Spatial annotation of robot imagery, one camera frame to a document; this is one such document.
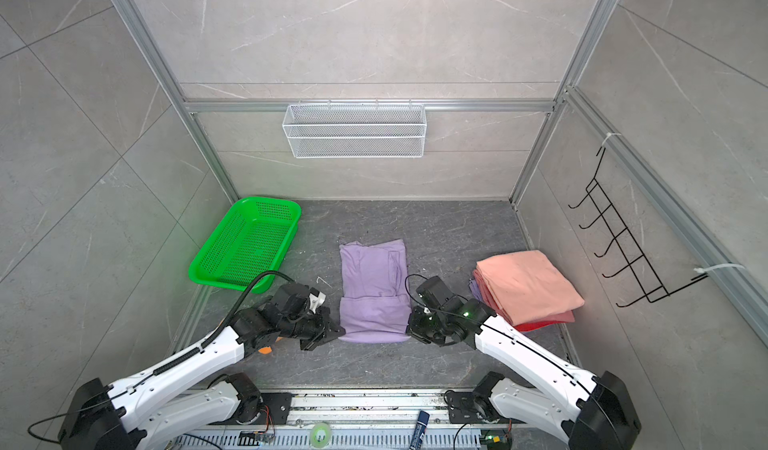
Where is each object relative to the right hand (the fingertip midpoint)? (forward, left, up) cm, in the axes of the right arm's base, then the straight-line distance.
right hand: (405, 328), depth 77 cm
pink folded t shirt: (+12, -37, -2) cm, 39 cm away
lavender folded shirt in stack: (+15, -23, -8) cm, 29 cm away
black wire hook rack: (-2, -49, +23) cm, 54 cm away
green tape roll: (-22, +23, -9) cm, 33 cm away
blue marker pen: (-20, -3, -7) cm, 22 cm away
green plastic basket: (+38, +54, -8) cm, 66 cm away
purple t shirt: (+14, +9, -8) cm, 19 cm away
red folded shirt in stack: (+4, -45, -5) cm, 46 cm away
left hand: (0, +15, +3) cm, 15 cm away
